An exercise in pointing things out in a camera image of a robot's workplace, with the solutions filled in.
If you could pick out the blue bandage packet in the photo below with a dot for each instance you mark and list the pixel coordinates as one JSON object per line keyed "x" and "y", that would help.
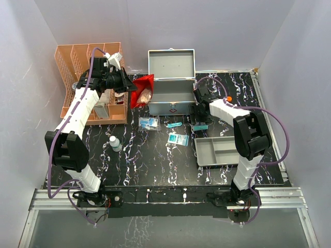
{"x": 149, "y": 124}

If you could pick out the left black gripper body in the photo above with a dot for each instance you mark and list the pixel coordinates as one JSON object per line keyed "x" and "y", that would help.
{"x": 115, "y": 81}

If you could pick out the silver metal medicine case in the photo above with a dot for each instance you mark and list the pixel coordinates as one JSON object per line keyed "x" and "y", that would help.
{"x": 174, "y": 76}

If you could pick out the grey plastic tray insert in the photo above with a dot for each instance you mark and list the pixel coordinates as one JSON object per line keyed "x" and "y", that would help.
{"x": 216, "y": 151}

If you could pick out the red first aid pouch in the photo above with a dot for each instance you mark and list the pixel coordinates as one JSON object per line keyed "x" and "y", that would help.
{"x": 141, "y": 83}

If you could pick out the white oval card package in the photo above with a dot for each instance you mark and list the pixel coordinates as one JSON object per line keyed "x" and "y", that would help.
{"x": 119, "y": 95}

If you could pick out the grey stationery box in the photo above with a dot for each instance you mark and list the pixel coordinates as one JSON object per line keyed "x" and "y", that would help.
{"x": 101, "y": 110}

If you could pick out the small teal sachet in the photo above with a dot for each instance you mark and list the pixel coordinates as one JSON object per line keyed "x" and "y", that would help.
{"x": 174, "y": 125}

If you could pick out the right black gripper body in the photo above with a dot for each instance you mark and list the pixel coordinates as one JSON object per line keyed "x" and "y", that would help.
{"x": 202, "y": 117}

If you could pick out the cotton swab packet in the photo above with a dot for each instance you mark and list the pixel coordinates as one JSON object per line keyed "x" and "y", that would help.
{"x": 145, "y": 96}

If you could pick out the white ruler set package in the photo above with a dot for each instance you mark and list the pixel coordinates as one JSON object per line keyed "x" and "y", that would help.
{"x": 105, "y": 97}

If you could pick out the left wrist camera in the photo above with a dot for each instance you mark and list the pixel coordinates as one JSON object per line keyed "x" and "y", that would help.
{"x": 114, "y": 59}

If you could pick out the clear bottle white cap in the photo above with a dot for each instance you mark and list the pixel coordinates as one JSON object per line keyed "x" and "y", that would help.
{"x": 115, "y": 144}

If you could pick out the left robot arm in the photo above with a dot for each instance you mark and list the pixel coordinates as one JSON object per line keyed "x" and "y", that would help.
{"x": 65, "y": 146}

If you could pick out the aluminium frame rail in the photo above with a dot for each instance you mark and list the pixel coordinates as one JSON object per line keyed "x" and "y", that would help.
{"x": 170, "y": 201}

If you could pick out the orange plastic file organizer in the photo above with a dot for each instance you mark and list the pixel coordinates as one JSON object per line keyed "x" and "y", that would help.
{"x": 72, "y": 60}

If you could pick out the teal white wipes packet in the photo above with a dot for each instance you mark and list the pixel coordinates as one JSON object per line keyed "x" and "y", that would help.
{"x": 178, "y": 139}

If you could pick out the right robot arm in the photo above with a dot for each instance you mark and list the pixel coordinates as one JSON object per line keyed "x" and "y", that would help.
{"x": 251, "y": 138}

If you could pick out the teal plaster packet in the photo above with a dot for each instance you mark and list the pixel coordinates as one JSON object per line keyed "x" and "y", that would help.
{"x": 199, "y": 127}

